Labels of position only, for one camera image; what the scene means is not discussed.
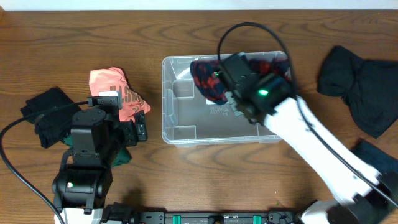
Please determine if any dark green shirt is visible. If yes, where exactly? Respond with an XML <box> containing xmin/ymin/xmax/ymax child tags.
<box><xmin>61</xmin><ymin>134</ymin><xmax>132</xmax><ymax>167</ymax></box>

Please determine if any red navy plaid shirt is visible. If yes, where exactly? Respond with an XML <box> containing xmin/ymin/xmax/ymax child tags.
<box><xmin>190</xmin><ymin>58</ymin><xmax>290</xmax><ymax>105</ymax></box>

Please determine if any clear plastic storage container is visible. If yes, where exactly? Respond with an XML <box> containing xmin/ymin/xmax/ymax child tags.
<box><xmin>162</xmin><ymin>55</ymin><xmax>282</xmax><ymax>147</ymax></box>

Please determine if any pink printed shirt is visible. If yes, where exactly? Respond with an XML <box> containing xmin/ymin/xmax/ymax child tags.
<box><xmin>89</xmin><ymin>67</ymin><xmax>151</xmax><ymax>121</ymax></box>

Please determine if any black garment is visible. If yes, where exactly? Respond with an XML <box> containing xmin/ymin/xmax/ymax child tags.
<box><xmin>20</xmin><ymin>87</ymin><xmax>81</xmax><ymax>148</ymax></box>

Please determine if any black sweater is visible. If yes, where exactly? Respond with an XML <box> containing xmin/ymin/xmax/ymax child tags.
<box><xmin>317</xmin><ymin>45</ymin><xmax>397</xmax><ymax>139</ymax></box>

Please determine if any dark navy garment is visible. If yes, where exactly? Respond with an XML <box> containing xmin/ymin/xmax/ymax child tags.
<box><xmin>352</xmin><ymin>140</ymin><xmax>397</xmax><ymax>174</ymax></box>

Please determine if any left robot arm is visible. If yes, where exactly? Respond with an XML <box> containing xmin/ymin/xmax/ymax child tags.
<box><xmin>52</xmin><ymin>108</ymin><xmax>147</xmax><ymax>223</ymax></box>

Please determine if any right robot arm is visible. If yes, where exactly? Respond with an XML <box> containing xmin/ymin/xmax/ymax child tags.
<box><xmin>217</xmin><ymin>53</ymin><xmax>397</xmax><ymax>224</ymax></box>

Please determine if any white label in container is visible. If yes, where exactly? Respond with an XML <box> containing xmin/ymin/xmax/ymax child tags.
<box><xmin>205</xmin><ymin>99</ymin><xmax>218</xmax><ymax>105</ymax></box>

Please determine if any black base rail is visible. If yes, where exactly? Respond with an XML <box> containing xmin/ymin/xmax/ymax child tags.
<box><xmin>99</xmin><ymin>202</ymin><xmax>299</xmax><ymax>224</ymax></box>

